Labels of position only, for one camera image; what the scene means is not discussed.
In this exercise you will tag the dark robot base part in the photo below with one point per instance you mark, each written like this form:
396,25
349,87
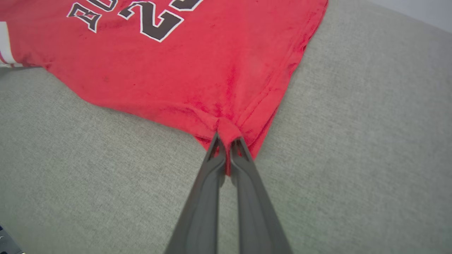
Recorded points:
7,243

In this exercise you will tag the red white Bulls jersey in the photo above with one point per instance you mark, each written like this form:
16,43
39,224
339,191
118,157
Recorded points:
183,70

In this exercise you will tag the grey fabric sofa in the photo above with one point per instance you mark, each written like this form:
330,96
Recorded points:
353,141

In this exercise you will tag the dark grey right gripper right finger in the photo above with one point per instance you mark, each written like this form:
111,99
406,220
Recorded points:
256,211

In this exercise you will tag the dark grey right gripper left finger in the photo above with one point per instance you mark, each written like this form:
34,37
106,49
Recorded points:
199,211

